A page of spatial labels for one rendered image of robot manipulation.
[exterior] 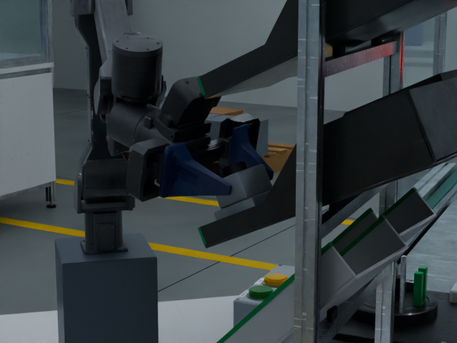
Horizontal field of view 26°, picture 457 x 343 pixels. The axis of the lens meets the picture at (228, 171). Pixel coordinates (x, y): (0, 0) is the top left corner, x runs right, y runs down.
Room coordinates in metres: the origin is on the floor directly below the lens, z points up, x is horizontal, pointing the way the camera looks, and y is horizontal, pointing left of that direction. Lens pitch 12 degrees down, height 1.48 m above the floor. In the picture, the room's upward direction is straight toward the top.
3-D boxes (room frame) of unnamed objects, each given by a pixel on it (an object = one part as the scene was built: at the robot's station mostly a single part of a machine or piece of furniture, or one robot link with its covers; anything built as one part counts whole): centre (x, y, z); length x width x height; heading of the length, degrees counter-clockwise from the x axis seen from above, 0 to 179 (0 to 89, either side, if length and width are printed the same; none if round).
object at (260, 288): (1.52, -0.05, 0.96); 0.04 x 0.04 x 0.02
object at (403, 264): (1.36, -0.25, 1.03); 0.01 x 0.01 x 0.08
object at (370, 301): (1.42, -0.24, 0.98); 0.14 x 0.14 x 0.02
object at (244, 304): (1.58, -0.08, 0.93); 0.21 x 0.07 x 0.06; 157
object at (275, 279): (1.58, -0.08, 0.96); 0.04 x 0.04 x 0.02
